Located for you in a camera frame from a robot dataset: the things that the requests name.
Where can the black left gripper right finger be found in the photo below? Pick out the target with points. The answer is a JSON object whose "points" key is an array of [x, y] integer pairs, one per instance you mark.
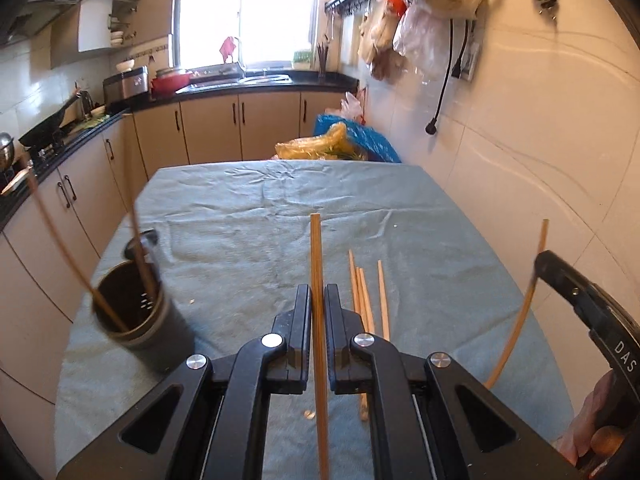
{"points": [[359, 362]]}

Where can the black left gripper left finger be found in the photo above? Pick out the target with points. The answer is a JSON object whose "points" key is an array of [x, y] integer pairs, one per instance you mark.
{"points": [[274, 363]]}

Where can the wooden chopstick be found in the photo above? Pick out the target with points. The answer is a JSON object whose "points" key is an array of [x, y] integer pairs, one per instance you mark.
{"points": [[68, 257], [385, 313], [320, 388], [523, 311]]}

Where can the lower kitchen cabinets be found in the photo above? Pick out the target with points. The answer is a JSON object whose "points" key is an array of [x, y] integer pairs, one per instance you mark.
{"points": [[233, 245]]}

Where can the person's right hand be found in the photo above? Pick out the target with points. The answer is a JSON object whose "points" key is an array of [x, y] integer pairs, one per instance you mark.
{"points": [[582, 435]]}

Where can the black utensil holder cup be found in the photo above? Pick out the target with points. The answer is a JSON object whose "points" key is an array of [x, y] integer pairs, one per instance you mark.
{"points": [[154, 331]]}

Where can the yellow plastic bag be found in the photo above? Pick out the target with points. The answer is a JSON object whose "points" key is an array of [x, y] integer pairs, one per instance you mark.
{"points": [[332, 145]]}

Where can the blue plastic bag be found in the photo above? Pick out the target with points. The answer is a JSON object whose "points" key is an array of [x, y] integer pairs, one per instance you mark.
{"points": [[369, 140]]}

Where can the red basin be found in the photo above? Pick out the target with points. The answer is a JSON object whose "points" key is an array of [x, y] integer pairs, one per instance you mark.
{"points": [[169, 84]]}

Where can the silver rice cooker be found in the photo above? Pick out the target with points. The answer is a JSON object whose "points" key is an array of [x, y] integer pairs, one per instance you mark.
{"points": [[126, 85]]}

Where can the pink cloth on faucet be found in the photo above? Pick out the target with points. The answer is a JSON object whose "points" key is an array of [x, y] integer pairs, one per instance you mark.
{"points": [[227, 49]]}

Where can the black wok pan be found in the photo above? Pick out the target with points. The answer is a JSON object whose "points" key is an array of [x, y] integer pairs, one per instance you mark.
{"points": [[41, 135]]}

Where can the hanging plastic bags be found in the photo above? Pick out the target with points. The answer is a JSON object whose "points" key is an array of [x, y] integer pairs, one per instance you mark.
{"points": [[401, 35]]}

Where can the steel pot with lid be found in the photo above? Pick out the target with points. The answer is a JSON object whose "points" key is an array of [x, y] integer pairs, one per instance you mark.
{"points": [[7, 151]]}

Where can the window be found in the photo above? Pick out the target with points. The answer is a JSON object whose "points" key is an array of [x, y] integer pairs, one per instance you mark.
{"points": [[271, 33]]}

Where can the range hood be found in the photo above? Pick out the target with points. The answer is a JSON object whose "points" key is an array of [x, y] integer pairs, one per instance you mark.
{"points": [[32, 18]]}

